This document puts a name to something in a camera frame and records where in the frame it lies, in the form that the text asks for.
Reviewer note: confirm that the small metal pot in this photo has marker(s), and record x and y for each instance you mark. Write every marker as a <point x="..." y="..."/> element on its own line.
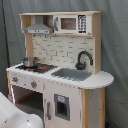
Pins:
<point x="30" y="61"/>

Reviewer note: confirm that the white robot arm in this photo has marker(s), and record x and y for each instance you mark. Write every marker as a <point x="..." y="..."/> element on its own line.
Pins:
<point x="12" y="117"/>

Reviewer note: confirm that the wooden toy kitchen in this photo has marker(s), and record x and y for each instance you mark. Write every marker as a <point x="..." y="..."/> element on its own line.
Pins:
<point x="61" y="50"/>

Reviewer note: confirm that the grey toy sink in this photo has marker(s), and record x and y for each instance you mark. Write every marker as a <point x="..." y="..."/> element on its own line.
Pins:
<point x="72" y="74"/>

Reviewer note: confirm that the black toy faucet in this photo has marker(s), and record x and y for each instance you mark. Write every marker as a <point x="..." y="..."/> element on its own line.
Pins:
<point x="80" y="65"/>

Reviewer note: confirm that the black toy stovetop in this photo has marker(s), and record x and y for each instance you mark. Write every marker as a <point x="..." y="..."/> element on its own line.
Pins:
<point x="39" y="68"/>

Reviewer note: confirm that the right red stove knob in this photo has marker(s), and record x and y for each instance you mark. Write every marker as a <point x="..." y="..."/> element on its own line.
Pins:
<point x="33" y="84"/>

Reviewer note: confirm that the red stove knob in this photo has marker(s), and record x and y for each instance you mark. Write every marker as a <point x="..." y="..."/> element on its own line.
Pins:
<point x="14" y="79"/>
<point x="33" y="84"/>

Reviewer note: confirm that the white fridge door with dispenser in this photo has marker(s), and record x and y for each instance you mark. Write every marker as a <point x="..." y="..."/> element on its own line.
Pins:
<point x="62" y="106"/>

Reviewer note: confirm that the toy microwave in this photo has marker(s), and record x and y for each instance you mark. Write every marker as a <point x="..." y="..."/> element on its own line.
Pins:
<point x="74" y="24"/>

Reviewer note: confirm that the grey range hood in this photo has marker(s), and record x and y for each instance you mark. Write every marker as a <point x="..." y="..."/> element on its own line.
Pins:
<point x="38" y="27"/>

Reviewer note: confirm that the left red stove knob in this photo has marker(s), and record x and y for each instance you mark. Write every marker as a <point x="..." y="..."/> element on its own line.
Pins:
<point x="14" y="79"/>

